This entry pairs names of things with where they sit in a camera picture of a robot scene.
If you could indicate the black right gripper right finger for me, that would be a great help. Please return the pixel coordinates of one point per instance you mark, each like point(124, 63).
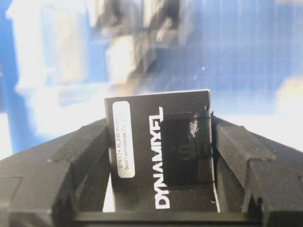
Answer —
point(257, 176)

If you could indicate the black Dynamixel cardboard box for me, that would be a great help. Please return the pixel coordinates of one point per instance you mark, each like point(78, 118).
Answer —
point(160, 151)

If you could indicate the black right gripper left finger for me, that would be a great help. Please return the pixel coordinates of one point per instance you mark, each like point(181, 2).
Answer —
point(44, 186)

